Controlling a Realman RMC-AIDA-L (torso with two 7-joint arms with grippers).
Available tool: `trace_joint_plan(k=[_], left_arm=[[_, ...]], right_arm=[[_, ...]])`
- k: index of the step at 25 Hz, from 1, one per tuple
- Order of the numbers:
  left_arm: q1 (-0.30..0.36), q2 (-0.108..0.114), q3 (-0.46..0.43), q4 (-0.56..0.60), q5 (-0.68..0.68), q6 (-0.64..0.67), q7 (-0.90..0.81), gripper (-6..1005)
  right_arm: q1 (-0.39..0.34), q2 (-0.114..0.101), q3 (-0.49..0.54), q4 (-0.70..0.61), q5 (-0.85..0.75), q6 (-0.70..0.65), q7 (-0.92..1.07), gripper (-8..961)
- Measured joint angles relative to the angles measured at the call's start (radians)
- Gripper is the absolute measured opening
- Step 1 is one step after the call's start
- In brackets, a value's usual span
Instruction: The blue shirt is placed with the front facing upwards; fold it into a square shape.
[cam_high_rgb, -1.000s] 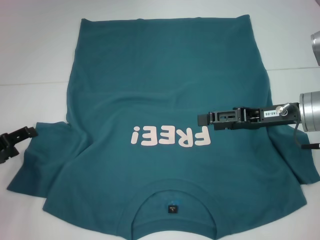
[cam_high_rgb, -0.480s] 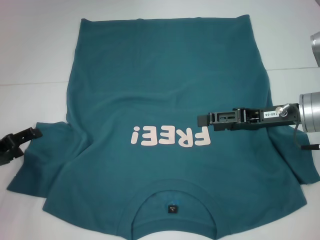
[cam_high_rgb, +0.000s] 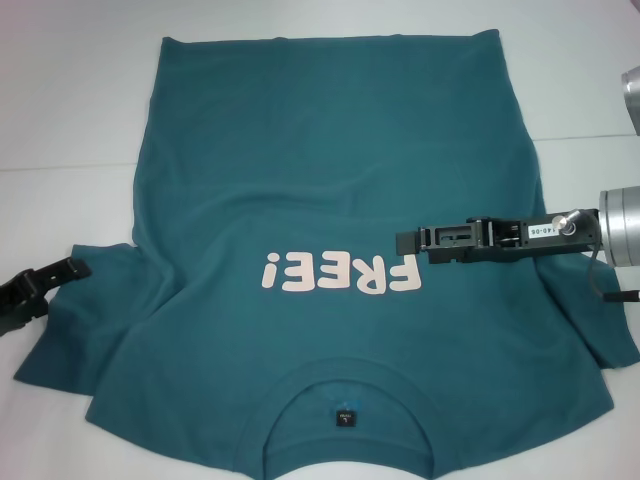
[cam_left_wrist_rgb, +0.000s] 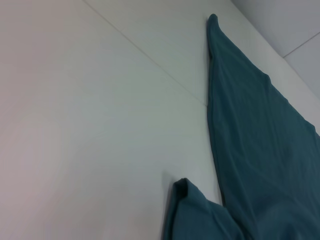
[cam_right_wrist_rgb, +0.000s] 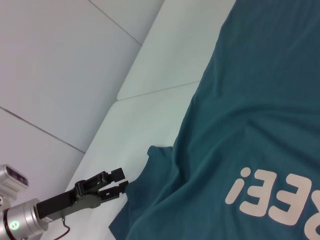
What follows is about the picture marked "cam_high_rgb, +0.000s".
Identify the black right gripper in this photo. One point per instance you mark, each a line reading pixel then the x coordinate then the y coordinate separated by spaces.
pixel 520 245

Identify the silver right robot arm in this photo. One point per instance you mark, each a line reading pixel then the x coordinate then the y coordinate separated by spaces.
pixel 622 225

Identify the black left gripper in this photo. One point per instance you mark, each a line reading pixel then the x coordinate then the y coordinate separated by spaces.
pixel 22 305

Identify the teal t-shirt with FREE print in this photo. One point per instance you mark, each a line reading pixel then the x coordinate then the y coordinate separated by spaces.
pixel 320 175

